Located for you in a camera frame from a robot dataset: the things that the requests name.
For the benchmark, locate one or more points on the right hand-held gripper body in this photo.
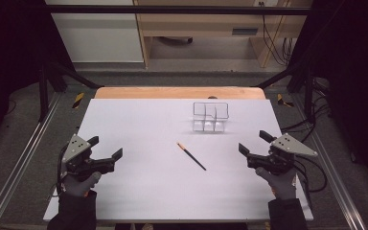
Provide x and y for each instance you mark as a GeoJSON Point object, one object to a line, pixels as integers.
{"type": "Point", "coordinates": [289, 145]}

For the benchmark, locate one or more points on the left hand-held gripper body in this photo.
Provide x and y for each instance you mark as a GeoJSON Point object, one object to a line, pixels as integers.
{"type": "Point", "coordinates": [76, 150]}

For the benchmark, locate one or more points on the clear acrylic organizer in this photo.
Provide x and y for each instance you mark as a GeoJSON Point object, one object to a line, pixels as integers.
{"type": "Point", "coordinates": [211, 115]}

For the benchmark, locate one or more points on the black pencil with orange end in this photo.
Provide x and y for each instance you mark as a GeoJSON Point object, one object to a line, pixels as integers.
{"type": "Point", "coordinates": [191, 156]}

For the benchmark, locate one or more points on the person's left hand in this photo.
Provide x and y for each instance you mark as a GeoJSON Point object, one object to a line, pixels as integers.
{"type": "Point", "coordinates": [80, 187]}

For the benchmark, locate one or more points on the person's right hand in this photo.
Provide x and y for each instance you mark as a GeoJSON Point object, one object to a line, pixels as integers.
{"type": "Point", "coordinates": [281, 185]}

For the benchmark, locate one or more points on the yellow black floor tape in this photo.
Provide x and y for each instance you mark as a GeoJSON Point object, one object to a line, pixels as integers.
{"type": "Point", "coordinates": [282, 100]}
{"type": "Point", "coordinates": [78, 100]}

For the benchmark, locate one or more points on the white table board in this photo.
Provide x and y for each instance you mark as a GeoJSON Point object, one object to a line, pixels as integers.
{"type": "Point", "coordinates": [159, 185]}

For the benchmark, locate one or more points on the black metal stand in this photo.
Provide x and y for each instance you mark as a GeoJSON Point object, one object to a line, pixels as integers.
{"type": "Point", "coordinates": [303, 83]}
{"type": "Point", "coordinates": [44, 92]}

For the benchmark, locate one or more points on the black curtain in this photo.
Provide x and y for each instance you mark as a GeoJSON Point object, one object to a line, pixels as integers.
{"type": "Point", "coordinates": [9, 64]}
{"type": "Point", "coordinates": [354, 80]}

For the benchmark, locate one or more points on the white cabinet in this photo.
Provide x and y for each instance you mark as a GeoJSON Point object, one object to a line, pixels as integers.
{"type": "Point", "coordinates": [99, 35]}

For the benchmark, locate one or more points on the wooden desk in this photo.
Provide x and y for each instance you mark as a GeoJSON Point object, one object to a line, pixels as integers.
{"type": "Point", "coordinates": [201, 24]}

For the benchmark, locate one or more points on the aluminium floor rail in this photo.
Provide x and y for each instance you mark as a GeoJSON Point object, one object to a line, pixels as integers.
{"type": "Point", "coordinates": [19, 159]}
{"type": "Point", "coordinates": [335, 172]}

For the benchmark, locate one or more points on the black frame crossbar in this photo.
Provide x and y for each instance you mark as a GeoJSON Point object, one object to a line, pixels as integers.
{"type": "Point", "coordinates": [172, 10]}

